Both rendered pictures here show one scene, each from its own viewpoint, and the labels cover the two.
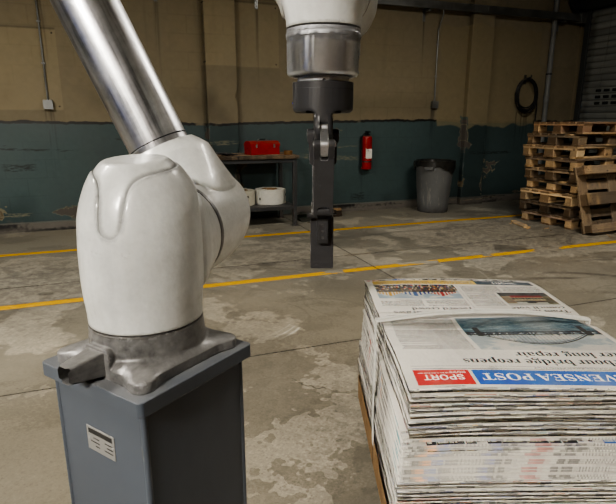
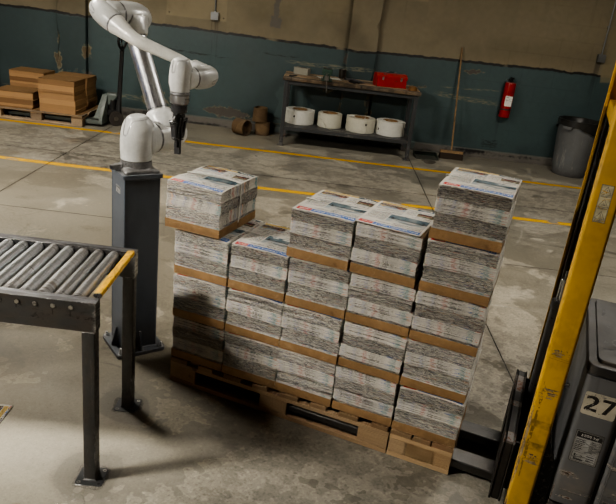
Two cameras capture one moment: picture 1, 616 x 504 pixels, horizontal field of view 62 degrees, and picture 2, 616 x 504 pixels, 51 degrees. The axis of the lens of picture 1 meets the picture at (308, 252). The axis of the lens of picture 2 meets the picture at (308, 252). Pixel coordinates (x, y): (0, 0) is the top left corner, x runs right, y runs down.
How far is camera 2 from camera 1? 2.69 m
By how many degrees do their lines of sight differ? 20
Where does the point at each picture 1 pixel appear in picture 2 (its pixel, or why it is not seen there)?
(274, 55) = not seen: outside the picture
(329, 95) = (176, 109)
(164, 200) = (139, 128)
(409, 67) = (577, 13)
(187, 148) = (160, 112)
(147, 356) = (130, 167)
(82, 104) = (242, 18)
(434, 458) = (173, 198)
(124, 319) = (126, 156)
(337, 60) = (177, 101)
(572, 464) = (201, 206)
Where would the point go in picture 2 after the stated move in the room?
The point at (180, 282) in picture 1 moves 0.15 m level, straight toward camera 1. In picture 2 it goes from (141, 150) to (128, 156)
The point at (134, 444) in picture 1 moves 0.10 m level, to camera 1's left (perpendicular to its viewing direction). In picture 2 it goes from (123, 188) to (106, 184)
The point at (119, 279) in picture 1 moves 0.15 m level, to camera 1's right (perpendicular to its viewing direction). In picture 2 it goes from (125, 145) to (151, 151)
